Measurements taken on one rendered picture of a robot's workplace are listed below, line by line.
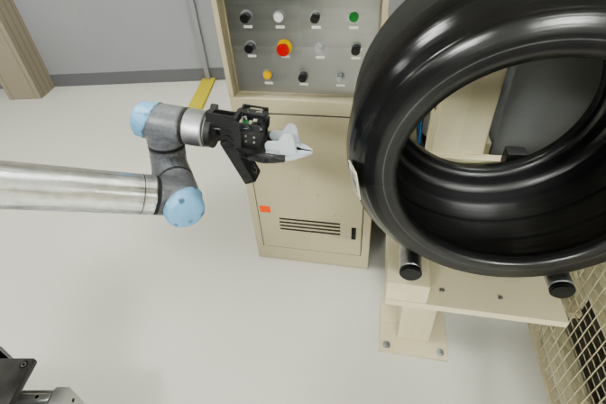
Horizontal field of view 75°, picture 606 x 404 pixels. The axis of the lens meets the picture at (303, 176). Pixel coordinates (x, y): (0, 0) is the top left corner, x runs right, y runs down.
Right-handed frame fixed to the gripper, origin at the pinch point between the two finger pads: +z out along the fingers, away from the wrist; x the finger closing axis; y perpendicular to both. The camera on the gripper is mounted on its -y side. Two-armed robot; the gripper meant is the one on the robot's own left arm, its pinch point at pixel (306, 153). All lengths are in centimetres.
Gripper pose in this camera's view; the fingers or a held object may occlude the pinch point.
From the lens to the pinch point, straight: 78.4
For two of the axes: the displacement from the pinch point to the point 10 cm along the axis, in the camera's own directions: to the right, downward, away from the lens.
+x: 1.8, -6.3, 7.6
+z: 9.8, 1.7, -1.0
